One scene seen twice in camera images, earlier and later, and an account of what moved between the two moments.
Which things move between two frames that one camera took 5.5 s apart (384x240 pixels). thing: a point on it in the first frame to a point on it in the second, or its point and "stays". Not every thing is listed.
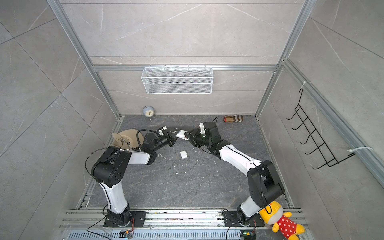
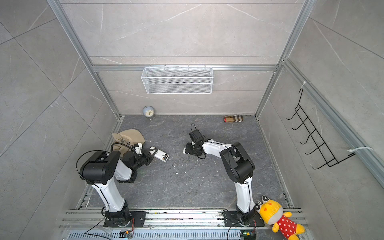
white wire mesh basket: (179, 80) stays
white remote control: (180, 134) to (159, 154)
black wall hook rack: (321, 147) stays
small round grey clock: (148, 112) stays
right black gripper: (193, 137) to (188, 149)
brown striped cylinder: (233, 118) stays
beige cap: (128, 138) stays
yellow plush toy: (273, 213) stays
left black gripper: (169, 137) to (147, 156)
